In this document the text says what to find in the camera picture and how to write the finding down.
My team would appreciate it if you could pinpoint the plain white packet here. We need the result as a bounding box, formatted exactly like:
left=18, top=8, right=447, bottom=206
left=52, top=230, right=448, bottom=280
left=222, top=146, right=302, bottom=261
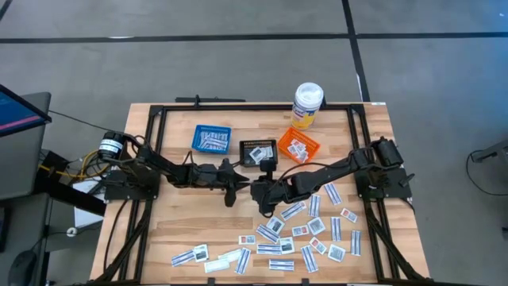
left=204, top=259, right=231, bottom=273
left=219, top=249, right=242, bottom=262

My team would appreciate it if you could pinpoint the white paper sheet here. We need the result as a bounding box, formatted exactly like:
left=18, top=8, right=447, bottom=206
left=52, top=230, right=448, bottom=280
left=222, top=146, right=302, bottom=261
left=73, top=178, right=106, bottom=229

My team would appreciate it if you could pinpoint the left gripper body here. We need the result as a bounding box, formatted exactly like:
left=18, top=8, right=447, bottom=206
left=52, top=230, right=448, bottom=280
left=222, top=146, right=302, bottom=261
left=190, top=157, right=239, bottom=208

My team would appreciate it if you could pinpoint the grey metal stand foot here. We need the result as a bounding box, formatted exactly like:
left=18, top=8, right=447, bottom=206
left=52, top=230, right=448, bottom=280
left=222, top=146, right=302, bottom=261
left=470, top=137, right=508, bottom=164

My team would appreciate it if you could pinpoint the black diagonal beam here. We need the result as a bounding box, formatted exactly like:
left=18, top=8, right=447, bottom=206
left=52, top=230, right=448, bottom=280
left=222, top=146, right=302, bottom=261
left=37, top=174, right=107, bottom=218

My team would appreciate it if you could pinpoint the monitor with blue screen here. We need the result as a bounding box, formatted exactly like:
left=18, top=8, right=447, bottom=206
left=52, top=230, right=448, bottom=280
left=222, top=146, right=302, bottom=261
left=0, top=83, right=53, bottom=138

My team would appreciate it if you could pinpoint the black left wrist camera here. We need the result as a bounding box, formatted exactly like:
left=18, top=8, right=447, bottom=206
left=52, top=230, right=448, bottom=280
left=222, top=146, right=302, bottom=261
left=197, top=162, right=218, bottom=176

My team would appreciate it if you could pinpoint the yellow cable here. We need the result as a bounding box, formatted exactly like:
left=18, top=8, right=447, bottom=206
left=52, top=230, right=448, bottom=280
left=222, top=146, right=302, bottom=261
left=38, top=149, right=110, bottom=180

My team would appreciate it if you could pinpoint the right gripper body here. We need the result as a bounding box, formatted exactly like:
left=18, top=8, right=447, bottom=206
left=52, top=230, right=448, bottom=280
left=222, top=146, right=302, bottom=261
left=260, top=159, right=302, bottom=218

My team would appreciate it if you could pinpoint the Lysol wipes canister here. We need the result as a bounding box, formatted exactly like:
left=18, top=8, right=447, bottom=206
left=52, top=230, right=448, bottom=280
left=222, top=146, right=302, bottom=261
left=291, top=82, right=325, bottom=130

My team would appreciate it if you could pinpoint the black plastic basket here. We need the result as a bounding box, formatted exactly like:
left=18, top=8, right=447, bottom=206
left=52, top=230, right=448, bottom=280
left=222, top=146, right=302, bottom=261
left=238, top=138, right=279, bottom=168

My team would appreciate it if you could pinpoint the black floor cable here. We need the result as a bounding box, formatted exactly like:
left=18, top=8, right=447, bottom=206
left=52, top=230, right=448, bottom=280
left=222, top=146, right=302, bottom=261
left=463, top=157, right=508, bottom=205

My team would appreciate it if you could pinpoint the black computer mouse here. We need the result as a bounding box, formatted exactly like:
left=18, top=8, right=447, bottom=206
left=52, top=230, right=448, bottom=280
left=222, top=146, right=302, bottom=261
left=7, top=249, right=39, bottom=286

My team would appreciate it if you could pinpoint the orange plastic basket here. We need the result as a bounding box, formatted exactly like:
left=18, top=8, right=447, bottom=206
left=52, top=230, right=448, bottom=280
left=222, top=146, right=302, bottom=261
left=277, top=126, right=321, bottom=165

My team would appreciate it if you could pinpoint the blue plastic basket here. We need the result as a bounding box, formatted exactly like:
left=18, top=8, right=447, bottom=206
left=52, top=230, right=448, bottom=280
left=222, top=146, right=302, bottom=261
left=190, top=124, right=233, bottom=156

